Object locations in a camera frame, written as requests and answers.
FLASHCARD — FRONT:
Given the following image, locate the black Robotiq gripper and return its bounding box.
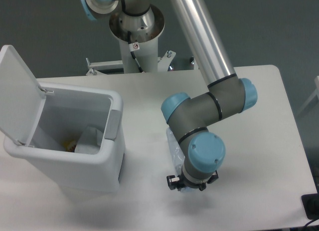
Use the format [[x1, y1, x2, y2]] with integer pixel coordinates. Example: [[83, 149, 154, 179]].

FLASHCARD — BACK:
[[166, 171, 219, 192]]

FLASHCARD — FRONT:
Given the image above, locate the crushed clear plastic bottle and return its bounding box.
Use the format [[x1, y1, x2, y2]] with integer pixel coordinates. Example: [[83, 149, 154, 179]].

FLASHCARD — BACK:
[[166, 128, 197, 193]]

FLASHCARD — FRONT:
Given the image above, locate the clear plastic wrapper bag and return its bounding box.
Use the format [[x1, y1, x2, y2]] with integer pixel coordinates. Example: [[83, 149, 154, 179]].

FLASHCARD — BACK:
[[75, 126, 103, 155]]

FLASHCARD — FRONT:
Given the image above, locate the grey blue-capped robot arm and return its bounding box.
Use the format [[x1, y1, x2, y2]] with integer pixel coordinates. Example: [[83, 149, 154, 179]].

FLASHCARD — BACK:
[[80, 0, 258, 191]]

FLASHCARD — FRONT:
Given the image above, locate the yellow blue trash in can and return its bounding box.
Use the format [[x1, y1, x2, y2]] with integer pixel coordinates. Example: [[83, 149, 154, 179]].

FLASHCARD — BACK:
[[63, 140, 77, 152]]

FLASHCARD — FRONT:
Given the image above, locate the white plastic trash can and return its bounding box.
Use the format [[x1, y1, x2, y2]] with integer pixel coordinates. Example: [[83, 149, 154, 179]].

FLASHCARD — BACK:
[[3, 82, 125, 192]]

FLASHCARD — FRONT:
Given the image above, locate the white trash can lid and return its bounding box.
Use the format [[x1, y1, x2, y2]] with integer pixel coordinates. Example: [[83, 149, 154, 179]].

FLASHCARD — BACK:
[[0, 45, 54, 145]]

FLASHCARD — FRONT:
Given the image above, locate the black device at table edge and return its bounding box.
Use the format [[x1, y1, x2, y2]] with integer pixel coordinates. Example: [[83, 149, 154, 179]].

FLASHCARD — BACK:
[[301, 193, 319, 220]]

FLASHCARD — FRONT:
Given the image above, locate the white furniture leg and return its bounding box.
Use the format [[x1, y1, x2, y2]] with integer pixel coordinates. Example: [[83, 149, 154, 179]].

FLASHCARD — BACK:
[[297, 76, 319, 117]]

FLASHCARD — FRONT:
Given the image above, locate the white pedestal base frame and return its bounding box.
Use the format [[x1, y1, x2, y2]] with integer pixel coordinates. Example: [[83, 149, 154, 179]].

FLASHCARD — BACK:
[[85, 49, 200, 76]]

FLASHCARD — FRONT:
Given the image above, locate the black cable on pedestal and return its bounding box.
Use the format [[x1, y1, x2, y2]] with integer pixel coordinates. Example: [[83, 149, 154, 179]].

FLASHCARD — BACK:
[[127, 30, 146, 73]]

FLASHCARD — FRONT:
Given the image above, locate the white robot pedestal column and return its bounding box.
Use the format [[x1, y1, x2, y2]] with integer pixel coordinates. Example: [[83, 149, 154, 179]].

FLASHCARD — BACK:
[[109, 5, 165, 73]]

